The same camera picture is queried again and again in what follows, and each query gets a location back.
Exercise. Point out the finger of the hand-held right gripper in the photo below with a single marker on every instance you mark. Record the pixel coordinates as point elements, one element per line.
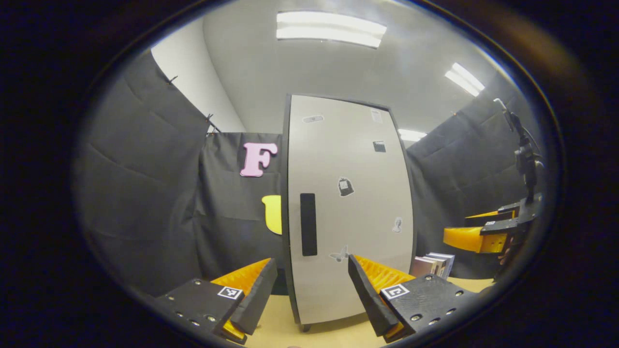
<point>483,221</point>
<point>498,227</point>

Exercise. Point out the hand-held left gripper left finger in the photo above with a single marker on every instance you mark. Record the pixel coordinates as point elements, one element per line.
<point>258,302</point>

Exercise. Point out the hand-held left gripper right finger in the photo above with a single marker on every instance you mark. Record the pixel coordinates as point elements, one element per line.
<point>367,302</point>

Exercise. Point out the dark grey cabinet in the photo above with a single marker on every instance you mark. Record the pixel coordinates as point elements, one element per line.
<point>304,327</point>

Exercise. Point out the ceiling light panel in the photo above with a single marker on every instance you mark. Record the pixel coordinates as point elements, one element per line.
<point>331,29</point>
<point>412,135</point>
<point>464,79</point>

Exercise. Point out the black backdrop cloth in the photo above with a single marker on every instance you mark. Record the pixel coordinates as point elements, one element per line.
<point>145,193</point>

